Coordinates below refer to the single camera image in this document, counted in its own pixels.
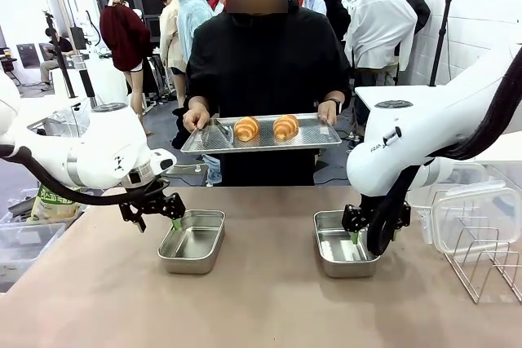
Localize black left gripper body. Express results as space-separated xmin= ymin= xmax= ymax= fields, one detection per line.
xmin=119 ymin=182 xmax=171 ymax=223

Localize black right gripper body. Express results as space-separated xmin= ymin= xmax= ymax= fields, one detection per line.
xmin=358 ymin=195 xmax=374 ymax=227

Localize steel rectangular container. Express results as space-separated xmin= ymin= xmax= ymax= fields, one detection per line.
xmin=313 ymin=209 xmax=381 ymax=279
xmin=157 ymin=209 xmax=227 ymax=275

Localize steel tongs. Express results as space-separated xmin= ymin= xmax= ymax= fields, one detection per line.
xmin=210 ymin=117 xmax=237 ymax=146

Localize golden croissant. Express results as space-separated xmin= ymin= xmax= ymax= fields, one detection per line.
xmin=272 ymin=114 xmax=301 ymax=140
xmin=233 ymin=116 xmax=262 ymax=143

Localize steel baking tray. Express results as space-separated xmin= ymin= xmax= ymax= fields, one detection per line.
xmin=179 ymin=112 xmax=343 ymax=156

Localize person's right forearm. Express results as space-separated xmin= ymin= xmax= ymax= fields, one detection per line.
xmin=187 ymin=95 xmax=210 ymax=112

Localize person's right hand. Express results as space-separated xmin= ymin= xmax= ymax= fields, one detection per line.
xmin=182 ymin=108 xmax=211 ymax=134

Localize person's left hand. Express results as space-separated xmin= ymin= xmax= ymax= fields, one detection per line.
xmin=316 ymin=99 xmax=340 ymax=126

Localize clear plastic clip lid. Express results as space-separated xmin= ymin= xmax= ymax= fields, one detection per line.
xmin=416 ymin=205 xmax=436 ymax=245

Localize lowered blue jeans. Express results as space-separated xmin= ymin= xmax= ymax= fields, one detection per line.
xmin=203 ymin=154 xmax=222 ymax=186

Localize clear plastic storage container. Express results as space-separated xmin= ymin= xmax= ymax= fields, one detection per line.
xmin=405 ymin=160 xmax=490 ymax=213

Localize yellow green snack bag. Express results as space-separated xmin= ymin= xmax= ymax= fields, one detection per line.
xmin=27 ymin=185 xmax=82 ymax=222

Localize clear plastic storage bin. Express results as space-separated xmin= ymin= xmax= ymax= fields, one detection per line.
xmin=0 ymin=221 xmax=69 ymax=284

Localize black tripod stand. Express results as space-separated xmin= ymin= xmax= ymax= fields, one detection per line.
xmin=43 ymin=11 xmax=78 ymax=99
xmin=428 ymin=0 xmax=456 ymax=87

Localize mannequin in dark red sweater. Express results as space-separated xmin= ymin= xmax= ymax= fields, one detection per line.
xmin=100 ymin=0 xmax=153 ymax=121

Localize mannequin in cream jacket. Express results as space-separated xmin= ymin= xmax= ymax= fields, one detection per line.
xmin=158 ymin=0 xmax=189 ymax=108

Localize seated person in black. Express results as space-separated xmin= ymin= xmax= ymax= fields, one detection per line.
xmin=39 ymin=29 xmax=77 ymax=92

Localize mannequin in white shirt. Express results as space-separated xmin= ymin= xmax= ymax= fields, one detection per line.
xmin=344 ymin=0 xmax=419 ymax=86

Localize mannequin in blue fleece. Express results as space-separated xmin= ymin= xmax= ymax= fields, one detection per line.
xmin=175 ymin=0 xmax=214 ymax=76

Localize mannequin in black coat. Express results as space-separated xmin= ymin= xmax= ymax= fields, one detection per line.
xmin=310 ymin=0 xmax=352 ymax=42

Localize mannequin in blue shirt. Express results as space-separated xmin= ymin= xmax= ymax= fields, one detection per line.
xmin=287 ymin=0 xmax=328 ymax=17

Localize steel wire rack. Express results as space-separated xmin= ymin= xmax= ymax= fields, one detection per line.
xmin=431 ymin=189 xmax=522 ymax=305

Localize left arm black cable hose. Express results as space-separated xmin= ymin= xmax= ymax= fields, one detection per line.
xmin=0 ymin=144 xmax=170 ymax=207

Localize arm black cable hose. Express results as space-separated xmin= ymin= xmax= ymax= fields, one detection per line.
xmin=0 ymin=144 xmax=170 ymax=207
xmin=365 ymin=44 xmax=522 ymax=258

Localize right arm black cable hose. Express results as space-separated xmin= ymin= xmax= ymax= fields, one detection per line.
xmin=365 ymin=44 xmax=522 ymax=258

